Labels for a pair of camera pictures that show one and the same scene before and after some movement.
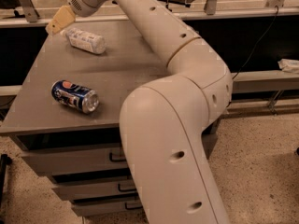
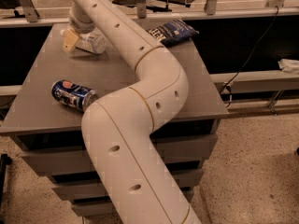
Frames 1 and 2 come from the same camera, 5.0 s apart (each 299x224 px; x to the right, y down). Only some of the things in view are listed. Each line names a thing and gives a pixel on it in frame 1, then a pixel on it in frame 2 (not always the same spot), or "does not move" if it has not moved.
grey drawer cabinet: (80, 151) does not move
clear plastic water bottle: (85, 40) does not move
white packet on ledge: (289, 65) does not move
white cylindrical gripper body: (80, 0) to (81, 26)
